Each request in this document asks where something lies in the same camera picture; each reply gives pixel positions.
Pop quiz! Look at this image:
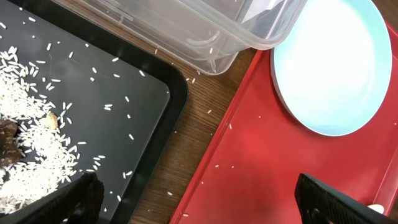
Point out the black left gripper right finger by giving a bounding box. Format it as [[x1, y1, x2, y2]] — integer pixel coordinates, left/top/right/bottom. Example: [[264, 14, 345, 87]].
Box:
[[295, 173, 397, 224]]

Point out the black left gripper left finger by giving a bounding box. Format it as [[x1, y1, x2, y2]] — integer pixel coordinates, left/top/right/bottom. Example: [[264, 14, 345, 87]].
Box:
[[1, 173, 104, 224]]

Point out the brown food scrap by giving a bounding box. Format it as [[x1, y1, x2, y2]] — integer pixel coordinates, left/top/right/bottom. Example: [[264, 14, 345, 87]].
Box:
[[1, 119, 22, 167]]

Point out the light blue plate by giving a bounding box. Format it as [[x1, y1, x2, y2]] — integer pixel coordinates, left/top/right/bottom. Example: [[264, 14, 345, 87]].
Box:
[[272, 0, 392, 136]]

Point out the white rice pile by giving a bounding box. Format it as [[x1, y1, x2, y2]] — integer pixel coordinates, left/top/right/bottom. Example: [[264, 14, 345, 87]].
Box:
[[1, 46, 78, 215]]

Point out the white plastic spoon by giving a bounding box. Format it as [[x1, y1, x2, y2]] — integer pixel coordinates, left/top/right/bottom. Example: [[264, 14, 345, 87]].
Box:
[[368, 204, 384, 215]]

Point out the red serving tray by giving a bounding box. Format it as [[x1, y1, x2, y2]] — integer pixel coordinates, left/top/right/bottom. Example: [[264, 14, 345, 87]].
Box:
[[169, 23, 398, 224]]

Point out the black tray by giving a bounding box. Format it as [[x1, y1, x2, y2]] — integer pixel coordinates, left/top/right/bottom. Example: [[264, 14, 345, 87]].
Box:
[[1, 1, 188, 223]]

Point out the clear plastic bin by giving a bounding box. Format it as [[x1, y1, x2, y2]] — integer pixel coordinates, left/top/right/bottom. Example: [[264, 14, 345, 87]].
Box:
[[86, 0, 307, 75]]

